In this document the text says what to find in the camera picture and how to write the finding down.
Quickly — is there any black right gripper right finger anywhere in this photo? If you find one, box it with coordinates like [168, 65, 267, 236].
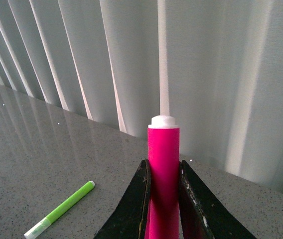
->
[178, 160, 255, 239]

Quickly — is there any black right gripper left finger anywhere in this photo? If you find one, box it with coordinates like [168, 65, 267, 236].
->
[95, 159, 151, 239]

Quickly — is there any pink marker pen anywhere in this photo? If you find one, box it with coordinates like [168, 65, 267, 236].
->
[147, 116, 180, 239]

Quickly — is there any green marker pen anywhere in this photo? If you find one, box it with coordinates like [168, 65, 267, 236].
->
[24, 181, 95, 239]

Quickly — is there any white pleated curtain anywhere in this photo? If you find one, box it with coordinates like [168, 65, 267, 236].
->
[0, 0, 283, 193]

